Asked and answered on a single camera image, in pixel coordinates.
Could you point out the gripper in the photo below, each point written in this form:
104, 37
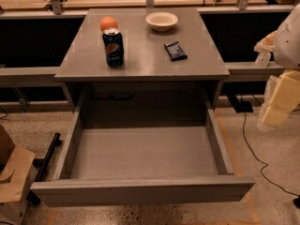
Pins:
289, 42

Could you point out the grey top drawer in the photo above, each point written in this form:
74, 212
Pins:
155, 147

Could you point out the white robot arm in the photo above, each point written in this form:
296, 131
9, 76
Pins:
284, 43

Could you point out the grey drawer cabinet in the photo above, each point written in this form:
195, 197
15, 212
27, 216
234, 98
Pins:
149, 90

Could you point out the clear sanitizer bottle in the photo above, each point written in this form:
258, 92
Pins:
263, 59

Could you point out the dark blue snack packet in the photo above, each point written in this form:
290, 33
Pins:
175, 51

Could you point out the white bowl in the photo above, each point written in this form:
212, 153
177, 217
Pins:
161, 21

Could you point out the blue pepsi can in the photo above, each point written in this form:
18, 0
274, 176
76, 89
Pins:
114, 48

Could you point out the orange fruit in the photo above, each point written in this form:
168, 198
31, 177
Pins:
107, 22

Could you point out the black metal stand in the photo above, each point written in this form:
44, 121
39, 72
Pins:
42, 164

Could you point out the brown cardboard box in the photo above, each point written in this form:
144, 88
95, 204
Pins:
16, 176

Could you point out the grey metal rail frame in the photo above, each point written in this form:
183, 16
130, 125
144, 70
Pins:
23, 53

